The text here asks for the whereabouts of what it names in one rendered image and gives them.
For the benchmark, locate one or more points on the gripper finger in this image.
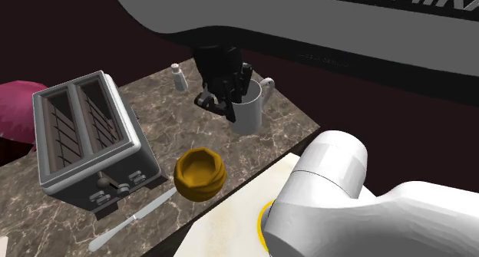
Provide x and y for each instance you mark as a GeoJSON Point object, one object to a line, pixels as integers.
{"type": "Point", "coordinates": [244, 80]}
{"type": "Point", "coordinates": [209, 104]}

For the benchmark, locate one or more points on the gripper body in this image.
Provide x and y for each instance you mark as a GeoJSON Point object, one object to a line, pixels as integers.
{"type": "Point", "coordinates": [219, 67]}

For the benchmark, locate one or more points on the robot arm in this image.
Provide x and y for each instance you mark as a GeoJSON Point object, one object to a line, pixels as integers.
{"type": "Point", "coordinates": [336, 24]}

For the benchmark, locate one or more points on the white mug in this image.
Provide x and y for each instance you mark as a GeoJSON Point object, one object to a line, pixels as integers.
{"type": "Point", "coordinates": [247, 116]}

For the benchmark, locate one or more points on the white salt shaker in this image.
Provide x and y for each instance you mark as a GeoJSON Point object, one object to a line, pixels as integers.
{"type": "Point", "coordinates": [179, 78]}

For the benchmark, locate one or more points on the yellow-brown ribbed bowl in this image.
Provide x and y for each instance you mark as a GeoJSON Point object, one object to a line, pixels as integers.
{"type": "Point", "coordinates": [200, 181]}

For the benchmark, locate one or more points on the silver two-slot toaster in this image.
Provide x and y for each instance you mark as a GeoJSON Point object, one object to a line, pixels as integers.
{"type": "Point", "coordinates": [93, 144]}

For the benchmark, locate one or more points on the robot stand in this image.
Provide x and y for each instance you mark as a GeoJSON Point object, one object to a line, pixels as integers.
{"type": "Point", "coordinates": [224, 226]}

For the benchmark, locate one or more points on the silver table knife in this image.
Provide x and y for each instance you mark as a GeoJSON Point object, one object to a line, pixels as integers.
{"type": "Point", "coordinates": [138, 215]}

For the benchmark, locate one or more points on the pink rounded cushion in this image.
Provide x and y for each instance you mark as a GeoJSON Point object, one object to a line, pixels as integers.
{"type": "Point", "coordinates": [17, 110]}

